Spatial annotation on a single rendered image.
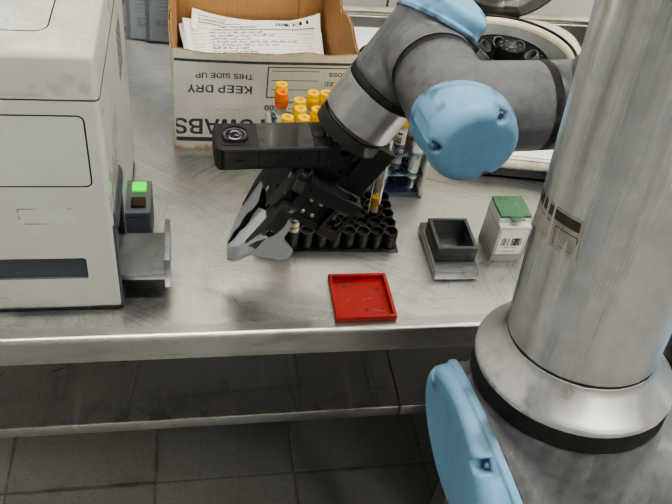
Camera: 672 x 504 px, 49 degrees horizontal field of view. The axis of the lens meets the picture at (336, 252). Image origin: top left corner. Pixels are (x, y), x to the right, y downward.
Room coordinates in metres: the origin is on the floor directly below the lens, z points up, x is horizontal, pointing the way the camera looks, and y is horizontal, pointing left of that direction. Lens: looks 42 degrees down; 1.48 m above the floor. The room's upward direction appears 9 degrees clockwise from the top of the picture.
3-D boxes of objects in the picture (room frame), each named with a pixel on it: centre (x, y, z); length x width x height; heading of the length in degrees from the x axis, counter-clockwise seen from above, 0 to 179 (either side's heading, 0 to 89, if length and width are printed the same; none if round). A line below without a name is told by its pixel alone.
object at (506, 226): (0.72, -0.20, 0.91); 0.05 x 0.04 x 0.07; 15
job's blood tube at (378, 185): (0.72, -0.04, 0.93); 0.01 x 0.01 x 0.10
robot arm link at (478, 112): (0.54, -0.09, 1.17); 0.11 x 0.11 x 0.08; 18
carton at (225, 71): (0.99, 0.16, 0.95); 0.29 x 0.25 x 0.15; 15
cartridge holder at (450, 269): (0.69, -0.14, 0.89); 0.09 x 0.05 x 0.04; 14
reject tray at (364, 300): (0.59, -0.04, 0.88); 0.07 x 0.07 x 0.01; 15
